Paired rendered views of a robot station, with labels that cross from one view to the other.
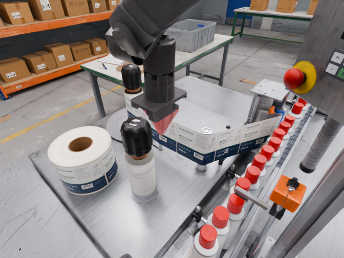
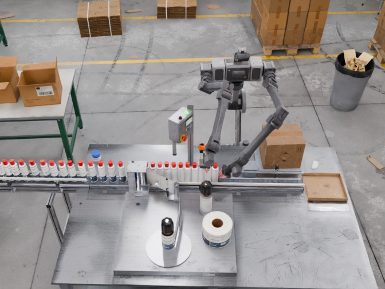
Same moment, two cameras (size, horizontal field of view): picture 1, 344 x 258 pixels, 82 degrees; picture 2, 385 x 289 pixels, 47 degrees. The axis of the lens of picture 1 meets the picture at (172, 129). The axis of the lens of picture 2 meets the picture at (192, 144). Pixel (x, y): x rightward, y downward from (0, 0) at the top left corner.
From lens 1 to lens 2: 309 cm
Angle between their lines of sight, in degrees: 87
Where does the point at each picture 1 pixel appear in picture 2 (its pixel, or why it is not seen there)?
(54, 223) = (242, 233)
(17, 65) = not seen: outside the picture
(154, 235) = (216, 196)
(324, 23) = (182, 128)
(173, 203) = not seen: hidden behind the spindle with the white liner
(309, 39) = (181, 132)
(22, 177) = (244, 270)
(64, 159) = (227, 219)
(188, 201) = (196, 195)
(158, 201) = not seen: hidden behind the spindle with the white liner
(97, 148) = (213, 215)
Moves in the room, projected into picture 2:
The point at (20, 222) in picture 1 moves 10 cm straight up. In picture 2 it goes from (253, 245) to (254, 236)
